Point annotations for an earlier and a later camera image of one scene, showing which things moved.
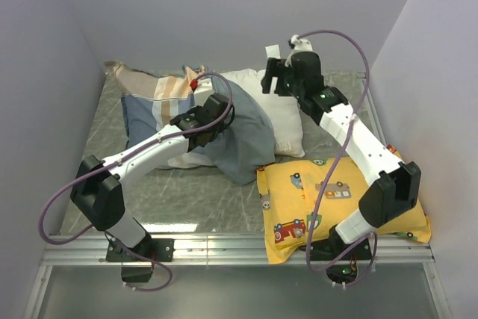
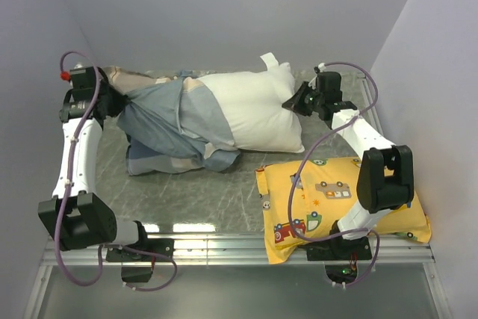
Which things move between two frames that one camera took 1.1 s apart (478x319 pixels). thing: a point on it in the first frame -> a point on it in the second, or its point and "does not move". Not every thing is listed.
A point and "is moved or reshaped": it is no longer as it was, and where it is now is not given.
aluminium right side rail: x=372 y=108 does not move
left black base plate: x=150 y=251 does not move
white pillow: x=283 y=110 is moved or reshaped
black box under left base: x=137 y=274 does not move
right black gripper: x=275 y=68 -> x=296 y=103
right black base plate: x=333 y=247 does not move
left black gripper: x=196 y=109 -> x=121 y=100
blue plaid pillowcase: x=244 y=152 is moved or reshaped
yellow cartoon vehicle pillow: x=301 y=200 does not move
